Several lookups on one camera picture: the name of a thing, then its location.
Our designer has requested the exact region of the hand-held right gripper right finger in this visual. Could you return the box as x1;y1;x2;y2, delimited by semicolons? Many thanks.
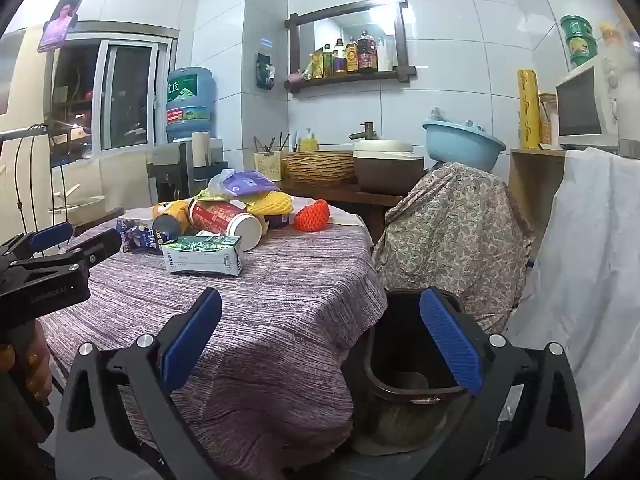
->
419;287;587;480

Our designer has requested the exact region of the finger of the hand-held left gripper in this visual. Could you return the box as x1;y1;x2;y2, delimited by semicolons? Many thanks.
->
20;230;123;281
0;221;75;262

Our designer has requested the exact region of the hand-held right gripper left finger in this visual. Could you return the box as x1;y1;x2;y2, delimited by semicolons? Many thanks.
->
54;287;223;480

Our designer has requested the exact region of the blue foil snack bag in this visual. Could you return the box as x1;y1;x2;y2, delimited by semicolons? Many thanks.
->
116;217;166;256

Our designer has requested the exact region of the dark brown trash bin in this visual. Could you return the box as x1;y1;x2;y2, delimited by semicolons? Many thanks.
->
367;288;473;403

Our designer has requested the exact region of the yellow chips can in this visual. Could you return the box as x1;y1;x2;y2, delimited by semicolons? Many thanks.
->
152;210;193;242

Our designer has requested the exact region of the person's left hand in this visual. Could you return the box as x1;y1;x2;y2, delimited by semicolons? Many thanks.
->
0;320;53;405

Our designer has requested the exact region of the green drink carton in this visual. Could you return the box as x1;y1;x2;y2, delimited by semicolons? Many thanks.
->
161;235;245;277

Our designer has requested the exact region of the grey water dispenser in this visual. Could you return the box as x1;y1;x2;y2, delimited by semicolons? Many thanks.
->
146;137;223;206

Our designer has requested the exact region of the floral patterned cloth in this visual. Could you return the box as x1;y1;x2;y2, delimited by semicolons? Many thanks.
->
372;161;536;333

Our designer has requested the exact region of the paper towel roll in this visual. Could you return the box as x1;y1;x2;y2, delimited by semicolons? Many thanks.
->
192;131;212;168

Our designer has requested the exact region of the small purple cup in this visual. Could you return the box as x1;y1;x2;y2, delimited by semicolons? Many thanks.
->
262;210;296;231

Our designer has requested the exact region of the white cloth cover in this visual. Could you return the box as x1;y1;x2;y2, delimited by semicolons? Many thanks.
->
506;146;640;461

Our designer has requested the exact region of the yellow foam fruit net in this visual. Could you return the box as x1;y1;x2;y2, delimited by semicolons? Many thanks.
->
240;190;294;217

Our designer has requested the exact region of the sliding window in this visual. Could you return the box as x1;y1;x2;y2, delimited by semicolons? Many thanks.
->
50;35;173;153

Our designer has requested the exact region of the purple plastic bag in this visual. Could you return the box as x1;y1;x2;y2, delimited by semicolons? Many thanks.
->
207;169;282;198

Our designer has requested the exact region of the red foam fruit net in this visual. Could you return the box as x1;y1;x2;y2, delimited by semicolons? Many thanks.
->
293;199;331;233

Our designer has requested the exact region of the blue water jug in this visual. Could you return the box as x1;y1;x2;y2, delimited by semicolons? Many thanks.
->
165;66;217;143

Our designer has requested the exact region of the wooden sink counter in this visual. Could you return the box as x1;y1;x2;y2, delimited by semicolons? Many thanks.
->
277;177;426;246

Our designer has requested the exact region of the light wooden shelf unit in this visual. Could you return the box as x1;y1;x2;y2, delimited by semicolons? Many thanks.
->
509;146;568;241

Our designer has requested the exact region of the brown and white sink basin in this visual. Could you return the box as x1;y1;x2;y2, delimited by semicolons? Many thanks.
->
352;139;426;195

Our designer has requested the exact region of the cream chopstick holder basket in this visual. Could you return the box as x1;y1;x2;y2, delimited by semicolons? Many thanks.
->
253;152;283;182

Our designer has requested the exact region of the light blue plastic basin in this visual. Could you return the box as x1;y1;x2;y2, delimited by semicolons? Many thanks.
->
422;106;507;171

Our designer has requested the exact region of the woven wicker basket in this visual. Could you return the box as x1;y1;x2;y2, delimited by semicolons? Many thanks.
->
282;150;357;187

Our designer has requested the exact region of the glass jar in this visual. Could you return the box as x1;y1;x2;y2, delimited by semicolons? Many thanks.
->
539;92;558;147

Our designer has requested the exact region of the yellow wrap roll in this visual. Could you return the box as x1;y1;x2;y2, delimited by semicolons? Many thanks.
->
516;69;542;150

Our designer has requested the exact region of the white microwave oven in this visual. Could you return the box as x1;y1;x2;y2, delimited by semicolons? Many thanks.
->
555;55;623;151

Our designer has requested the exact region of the row of condiment bottles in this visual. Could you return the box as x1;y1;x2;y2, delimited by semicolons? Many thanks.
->
302;30;396;81

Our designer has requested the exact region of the green plastic tub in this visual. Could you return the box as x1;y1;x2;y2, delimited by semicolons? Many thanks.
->
565;35;600;67
560;14;593;38

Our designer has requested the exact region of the white bottle yellow cap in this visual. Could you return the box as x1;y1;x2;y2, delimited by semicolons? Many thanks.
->
599;22;638;153

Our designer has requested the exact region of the black cable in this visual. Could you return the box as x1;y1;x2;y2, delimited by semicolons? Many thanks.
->
12;122;68;235

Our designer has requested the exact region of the smartphone on mount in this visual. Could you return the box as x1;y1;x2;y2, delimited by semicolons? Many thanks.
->
37;0;87;53

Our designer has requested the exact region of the black bag on wall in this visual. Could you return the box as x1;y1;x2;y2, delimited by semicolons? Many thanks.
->
255;51;277;91

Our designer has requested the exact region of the dark wooden wall shelf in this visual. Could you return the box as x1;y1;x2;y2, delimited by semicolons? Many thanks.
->
284;0;417;93

